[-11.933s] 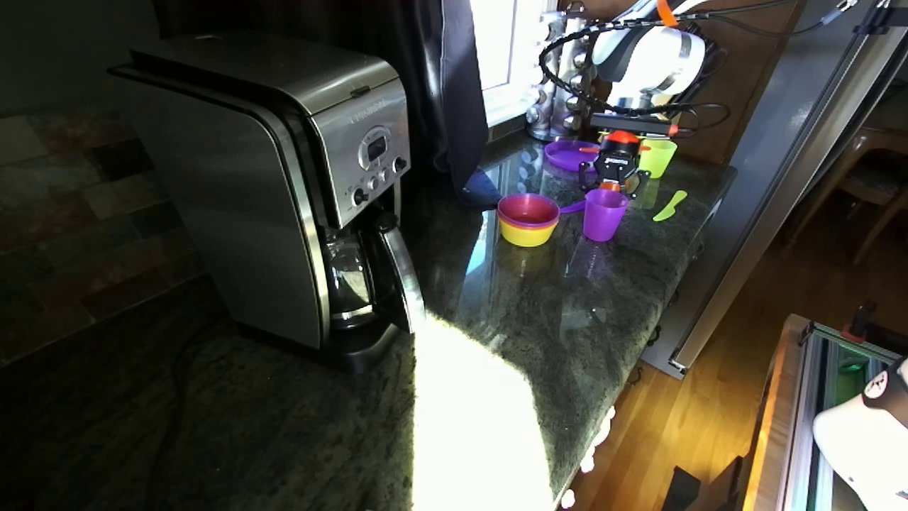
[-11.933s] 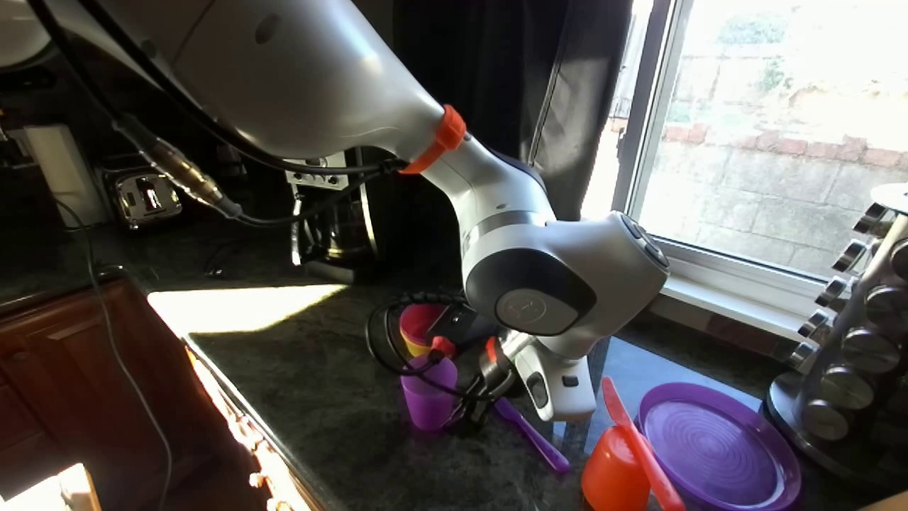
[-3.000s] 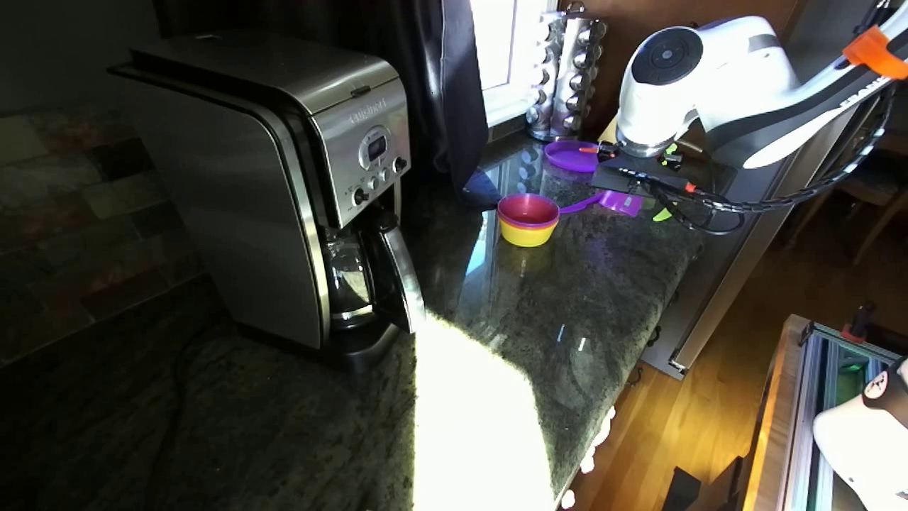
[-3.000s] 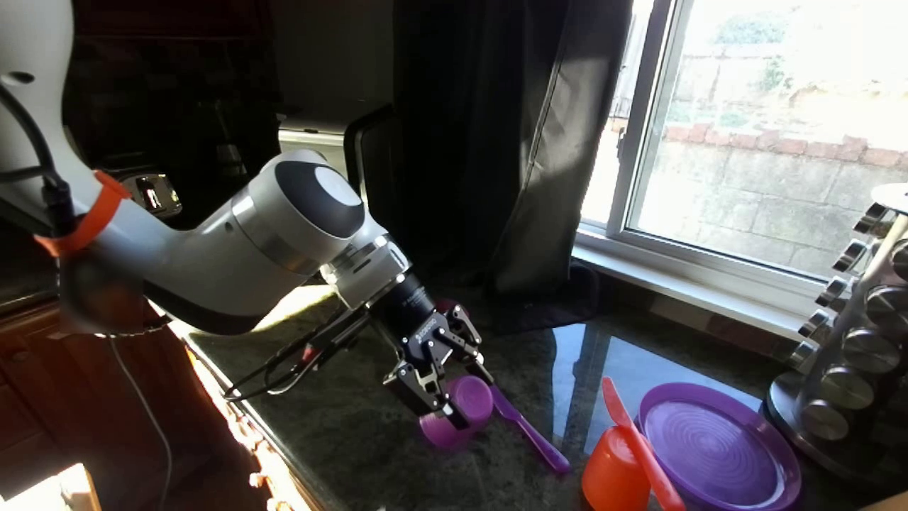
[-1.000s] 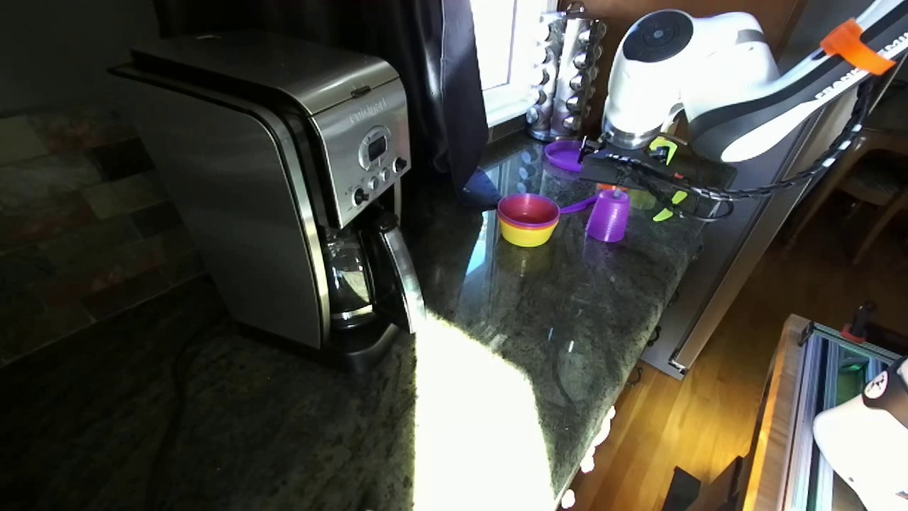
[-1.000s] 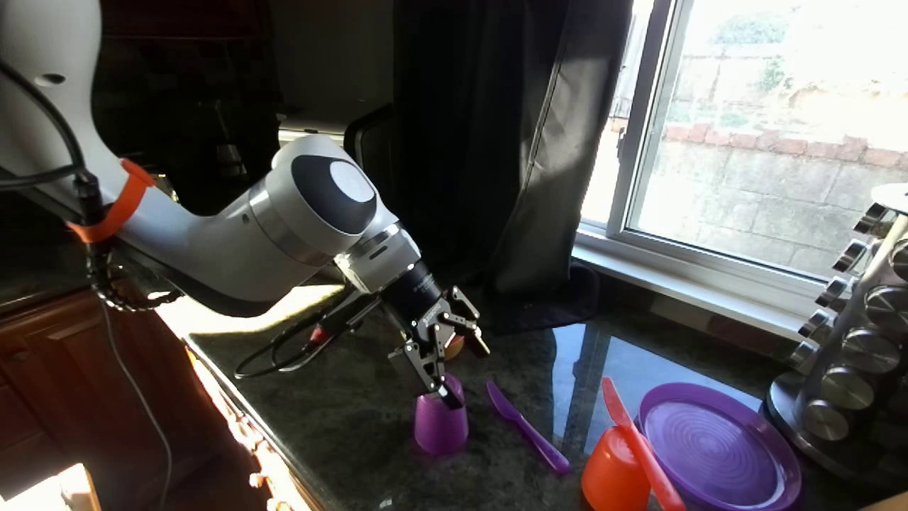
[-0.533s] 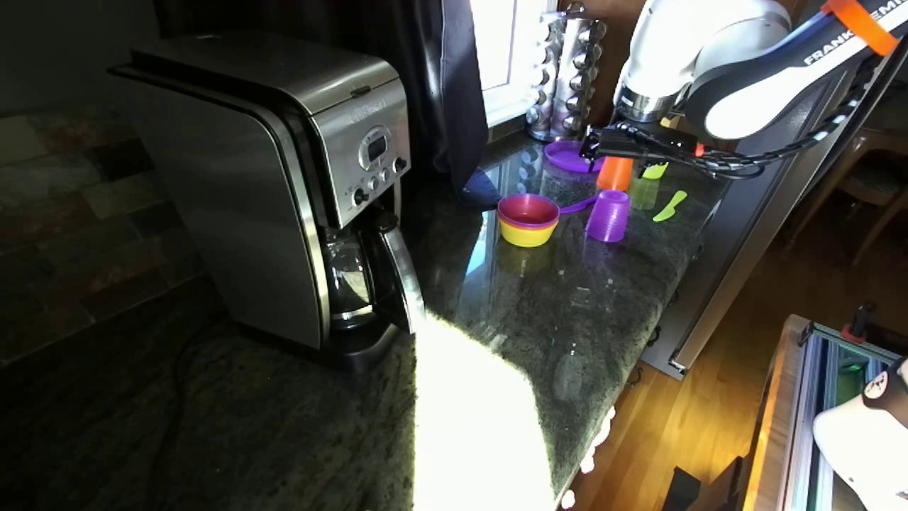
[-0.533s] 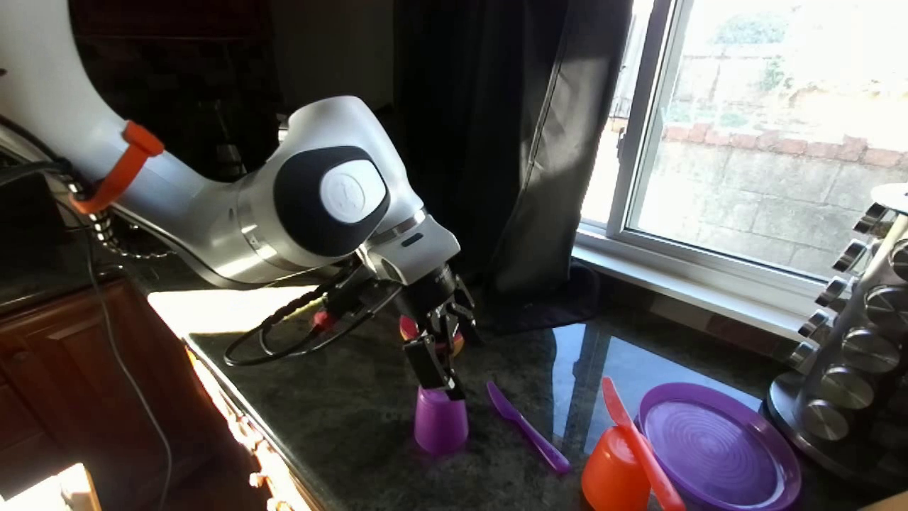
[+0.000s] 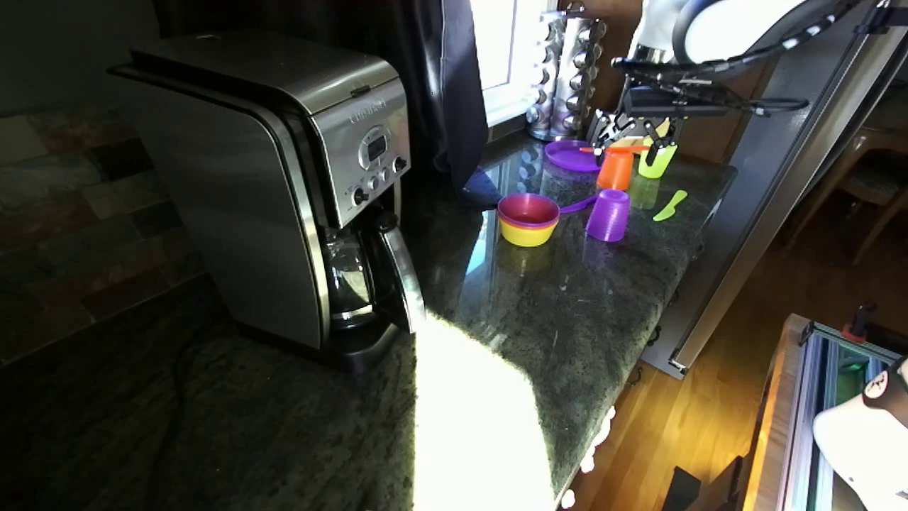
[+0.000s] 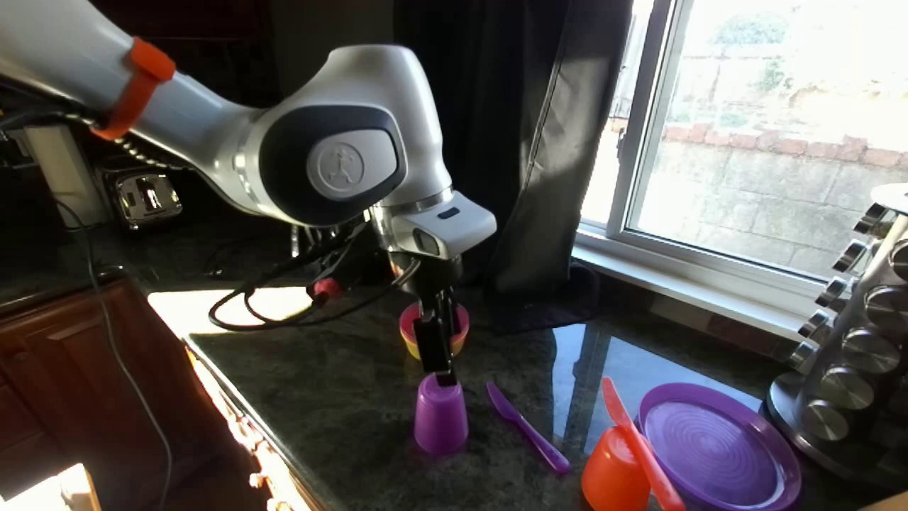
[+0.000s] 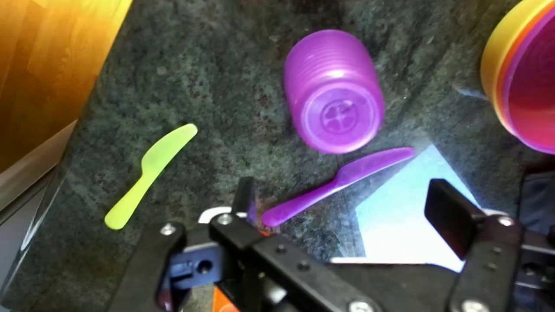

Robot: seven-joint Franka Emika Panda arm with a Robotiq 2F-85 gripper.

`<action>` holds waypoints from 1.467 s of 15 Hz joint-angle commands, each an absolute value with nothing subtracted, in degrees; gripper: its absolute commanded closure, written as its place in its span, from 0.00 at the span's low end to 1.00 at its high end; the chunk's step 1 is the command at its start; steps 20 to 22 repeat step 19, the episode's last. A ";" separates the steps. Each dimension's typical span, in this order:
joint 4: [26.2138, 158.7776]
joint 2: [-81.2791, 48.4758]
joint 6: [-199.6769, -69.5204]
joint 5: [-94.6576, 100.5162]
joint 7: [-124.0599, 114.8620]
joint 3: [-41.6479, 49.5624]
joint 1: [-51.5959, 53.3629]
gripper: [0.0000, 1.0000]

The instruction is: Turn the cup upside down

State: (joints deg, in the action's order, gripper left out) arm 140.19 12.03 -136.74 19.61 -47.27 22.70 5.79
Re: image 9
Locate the pink and yellow bowl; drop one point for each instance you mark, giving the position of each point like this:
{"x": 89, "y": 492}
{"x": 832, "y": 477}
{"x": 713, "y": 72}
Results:
{"x": 526, "y": 221}

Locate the purple plastic plate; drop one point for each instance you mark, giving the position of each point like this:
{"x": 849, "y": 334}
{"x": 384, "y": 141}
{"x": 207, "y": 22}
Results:
{"x": 571, "y": 158}

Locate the stainless steel coffee maker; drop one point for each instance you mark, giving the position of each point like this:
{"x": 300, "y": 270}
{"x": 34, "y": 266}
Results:
{"x": 244, "y": 181}

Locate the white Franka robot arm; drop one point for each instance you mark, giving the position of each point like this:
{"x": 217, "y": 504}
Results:
{"x": 747, "y": 19}

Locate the grey metal panel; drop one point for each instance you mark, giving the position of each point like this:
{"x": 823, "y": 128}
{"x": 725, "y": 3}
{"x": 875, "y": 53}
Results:
{"x": 776, "y": 189}

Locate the green plastic fork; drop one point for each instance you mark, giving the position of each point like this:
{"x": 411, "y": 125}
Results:
{"x": 671, "y": 205}

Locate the orange plastic cup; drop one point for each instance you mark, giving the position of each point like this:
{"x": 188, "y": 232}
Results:
{"x": 617, "y": 171}

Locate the white window frame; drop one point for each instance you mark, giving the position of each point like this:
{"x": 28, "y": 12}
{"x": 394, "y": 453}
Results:
{"x": 505, "y": 66}

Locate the wooden chair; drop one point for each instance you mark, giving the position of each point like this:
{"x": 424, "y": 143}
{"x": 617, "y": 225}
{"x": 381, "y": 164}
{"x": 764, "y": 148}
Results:
{"x": 875, "y": 189}

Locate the purple plastic cup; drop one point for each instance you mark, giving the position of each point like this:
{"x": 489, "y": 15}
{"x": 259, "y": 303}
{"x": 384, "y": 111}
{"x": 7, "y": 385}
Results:
{"x": 608, "y": 216}

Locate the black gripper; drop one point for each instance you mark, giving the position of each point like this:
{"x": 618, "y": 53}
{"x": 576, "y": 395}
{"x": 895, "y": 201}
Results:
{"x": 671, "y": 101}

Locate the grey storage crate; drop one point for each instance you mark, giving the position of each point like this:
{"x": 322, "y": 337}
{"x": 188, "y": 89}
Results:
{"x": 784, "y": 426}

